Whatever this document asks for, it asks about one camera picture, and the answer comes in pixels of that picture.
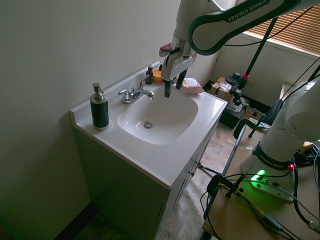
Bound yellow cable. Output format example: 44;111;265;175
234;187;266;216

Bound grey cloth bag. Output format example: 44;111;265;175
263;98;285;126

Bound black sanitizer pump bottle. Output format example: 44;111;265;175
89;82;110;131

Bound black C-clamp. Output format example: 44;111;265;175
206;166;253;199
233;119;272;140

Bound black tripod leg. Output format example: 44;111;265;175
198;163;224;176

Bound orange jar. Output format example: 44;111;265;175
152;70;165;84

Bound dark dropper bottle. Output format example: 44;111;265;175
145;63;155;85

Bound brown cardboard box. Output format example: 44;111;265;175
208;76;236;101

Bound black baseboard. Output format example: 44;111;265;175
0;199;97;237

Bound black camera stand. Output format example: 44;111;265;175
224;17;280;118

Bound black cable adapter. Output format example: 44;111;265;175
261;213;285;231

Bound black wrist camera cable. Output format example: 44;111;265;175
164;46;181;69

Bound black case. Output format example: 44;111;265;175
219;104;247;130

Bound wooden window blinds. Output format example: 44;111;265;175
243;6;320;60

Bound pink wipes pack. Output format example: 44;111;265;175
174;77;205;95

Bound white sink countertop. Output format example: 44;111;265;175
70;60;229;190

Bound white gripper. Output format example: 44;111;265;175
160;51;196;99

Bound grey vanity cabinet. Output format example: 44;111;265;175
73;124;218;240

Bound chrome two-handle faucet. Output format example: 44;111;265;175
117;74;156;105

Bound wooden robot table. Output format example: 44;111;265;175
201;122;320;240

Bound grey cable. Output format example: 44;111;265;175
219;174;320;227

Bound thick black cable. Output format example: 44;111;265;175
292;144;320;226

